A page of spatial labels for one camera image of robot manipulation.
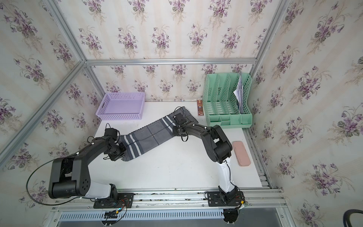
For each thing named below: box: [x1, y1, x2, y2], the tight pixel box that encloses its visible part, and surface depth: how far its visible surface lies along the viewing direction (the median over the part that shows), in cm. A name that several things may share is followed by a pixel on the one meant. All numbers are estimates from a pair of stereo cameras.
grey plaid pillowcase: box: [117, 106, 199, 162], surface depth 100 cm
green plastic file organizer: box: [202, 72, 253, 129], surface depth 107 cm
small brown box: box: [196, 98, 205, 117], surface depth 117 cm
